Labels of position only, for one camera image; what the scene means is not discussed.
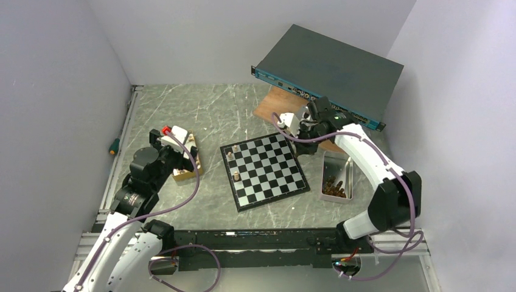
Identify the black and white chessboard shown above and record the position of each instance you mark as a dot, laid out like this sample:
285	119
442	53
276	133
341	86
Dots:
269	171

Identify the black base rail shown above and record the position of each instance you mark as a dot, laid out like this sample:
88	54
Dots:
192	250

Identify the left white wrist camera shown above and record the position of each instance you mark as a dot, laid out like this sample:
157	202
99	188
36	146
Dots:
176	137

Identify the wooden board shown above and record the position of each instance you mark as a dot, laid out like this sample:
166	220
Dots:
279	101

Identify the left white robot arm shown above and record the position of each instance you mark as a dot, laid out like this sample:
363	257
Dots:
126	239

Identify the white tray with dark pieces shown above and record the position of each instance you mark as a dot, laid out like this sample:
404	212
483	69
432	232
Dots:
337	178

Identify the dark grey network switch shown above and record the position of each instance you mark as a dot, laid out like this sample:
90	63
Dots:
311	65

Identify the orange green screwdriver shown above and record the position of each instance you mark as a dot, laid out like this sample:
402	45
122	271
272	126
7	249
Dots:
114	147

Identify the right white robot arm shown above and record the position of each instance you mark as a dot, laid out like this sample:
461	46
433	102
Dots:
397	193

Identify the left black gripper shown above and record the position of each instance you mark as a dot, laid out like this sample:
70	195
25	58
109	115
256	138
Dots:
182	163

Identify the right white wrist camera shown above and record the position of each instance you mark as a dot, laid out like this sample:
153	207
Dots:
289	122

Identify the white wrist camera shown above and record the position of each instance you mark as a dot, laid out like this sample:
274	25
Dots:
176	137
289	122

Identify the gold tin tray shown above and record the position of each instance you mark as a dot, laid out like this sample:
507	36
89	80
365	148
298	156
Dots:
188	172

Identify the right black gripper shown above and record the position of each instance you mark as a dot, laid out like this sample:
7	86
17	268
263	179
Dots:
302	148

